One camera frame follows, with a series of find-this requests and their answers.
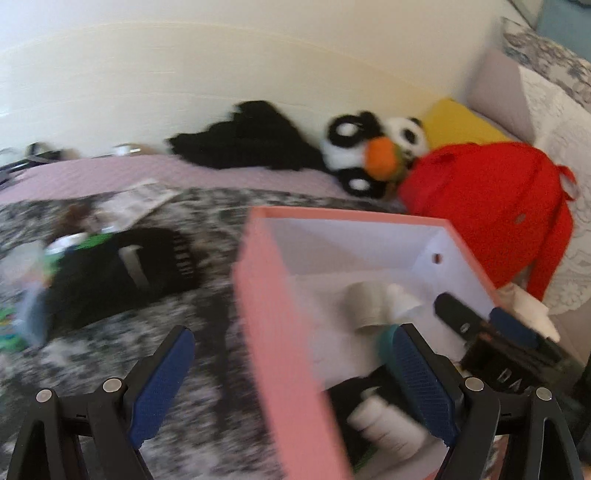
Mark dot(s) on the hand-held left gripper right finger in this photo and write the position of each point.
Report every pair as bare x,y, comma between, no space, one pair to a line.
420,383

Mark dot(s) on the grey white pillows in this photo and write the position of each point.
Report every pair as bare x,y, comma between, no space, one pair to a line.
565,184

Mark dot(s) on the light blue cushion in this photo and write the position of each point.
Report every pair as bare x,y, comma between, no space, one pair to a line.
567,18

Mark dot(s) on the grey cushion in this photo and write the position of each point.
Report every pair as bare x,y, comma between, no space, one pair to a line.
501,90

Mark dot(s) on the pink storage box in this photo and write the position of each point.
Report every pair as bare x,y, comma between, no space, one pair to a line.
281,332

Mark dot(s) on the red backpack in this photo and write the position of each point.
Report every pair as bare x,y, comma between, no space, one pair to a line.
494,207

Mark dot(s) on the pink bed sheet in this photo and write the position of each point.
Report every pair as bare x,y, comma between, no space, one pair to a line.
152,175

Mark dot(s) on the grey white tape roll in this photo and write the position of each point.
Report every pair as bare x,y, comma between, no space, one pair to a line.
362,307

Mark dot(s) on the black oblong case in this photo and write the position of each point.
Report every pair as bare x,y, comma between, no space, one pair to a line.
457,314

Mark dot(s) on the small white bottle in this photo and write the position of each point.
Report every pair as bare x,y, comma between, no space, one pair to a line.
402,300

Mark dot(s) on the black garment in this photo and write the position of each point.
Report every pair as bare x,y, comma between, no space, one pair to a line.
249,138

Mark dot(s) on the panda plush toy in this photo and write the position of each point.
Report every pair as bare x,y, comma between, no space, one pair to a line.
369,147

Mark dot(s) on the white ribbed bottle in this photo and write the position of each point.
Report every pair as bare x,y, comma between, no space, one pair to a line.
388,424

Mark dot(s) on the black cloth item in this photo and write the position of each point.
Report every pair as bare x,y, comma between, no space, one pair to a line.
351,392

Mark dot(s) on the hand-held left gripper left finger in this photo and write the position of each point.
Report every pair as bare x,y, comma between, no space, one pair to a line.
157,387

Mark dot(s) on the black white patterned blanket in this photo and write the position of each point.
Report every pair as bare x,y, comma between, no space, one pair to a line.
198,369

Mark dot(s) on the grey floral pillow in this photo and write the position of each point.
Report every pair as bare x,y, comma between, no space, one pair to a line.
549,60

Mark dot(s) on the teal round item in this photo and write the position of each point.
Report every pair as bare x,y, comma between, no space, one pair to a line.
385,344

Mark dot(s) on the yellow pillow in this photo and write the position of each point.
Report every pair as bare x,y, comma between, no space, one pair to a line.
461,122

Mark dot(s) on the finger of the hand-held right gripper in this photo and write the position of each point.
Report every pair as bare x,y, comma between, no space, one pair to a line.
513,327

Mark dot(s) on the printed paper leaflet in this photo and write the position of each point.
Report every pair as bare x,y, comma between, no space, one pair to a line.
136,201

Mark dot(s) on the black sock on bed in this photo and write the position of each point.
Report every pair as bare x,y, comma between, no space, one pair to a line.
120,277

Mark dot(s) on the white tissue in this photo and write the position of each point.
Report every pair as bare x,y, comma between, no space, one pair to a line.
531,311

